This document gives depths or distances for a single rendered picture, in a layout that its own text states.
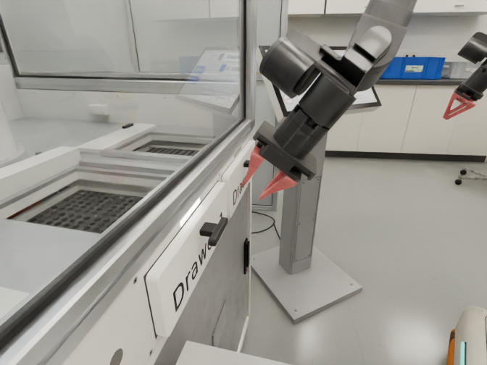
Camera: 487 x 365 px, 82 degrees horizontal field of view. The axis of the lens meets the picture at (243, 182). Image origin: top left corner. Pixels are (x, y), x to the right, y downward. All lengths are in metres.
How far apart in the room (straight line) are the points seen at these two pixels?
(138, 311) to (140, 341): 0.04
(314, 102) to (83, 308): 0.33
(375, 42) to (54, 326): 0.42
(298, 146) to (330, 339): 1.21
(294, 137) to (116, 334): 0.31
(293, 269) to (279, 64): 1.38
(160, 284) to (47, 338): 0.14
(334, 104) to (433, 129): 3.48
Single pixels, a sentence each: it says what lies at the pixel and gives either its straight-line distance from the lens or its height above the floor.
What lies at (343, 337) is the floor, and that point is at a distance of 1.53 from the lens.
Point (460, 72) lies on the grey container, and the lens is 4.11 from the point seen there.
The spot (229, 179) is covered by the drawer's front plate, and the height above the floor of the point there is 0.92.
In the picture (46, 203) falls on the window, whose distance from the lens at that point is 0.27.
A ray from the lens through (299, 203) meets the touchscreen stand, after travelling 1.43.
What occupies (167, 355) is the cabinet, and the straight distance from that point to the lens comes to 0.56.
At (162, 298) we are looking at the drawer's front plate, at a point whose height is 0.89.
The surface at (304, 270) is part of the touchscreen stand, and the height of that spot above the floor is 0.04.
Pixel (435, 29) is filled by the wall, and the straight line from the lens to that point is 4.40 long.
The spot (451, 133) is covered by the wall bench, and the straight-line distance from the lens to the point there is 3.95.
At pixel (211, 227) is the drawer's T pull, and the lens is 0.48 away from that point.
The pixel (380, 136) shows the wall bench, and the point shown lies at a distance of 3.64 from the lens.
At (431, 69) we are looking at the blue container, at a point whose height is 1.01.
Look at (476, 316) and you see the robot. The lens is 1.46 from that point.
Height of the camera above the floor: 1.18
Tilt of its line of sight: 25 degrees down
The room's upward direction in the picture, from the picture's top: straight up
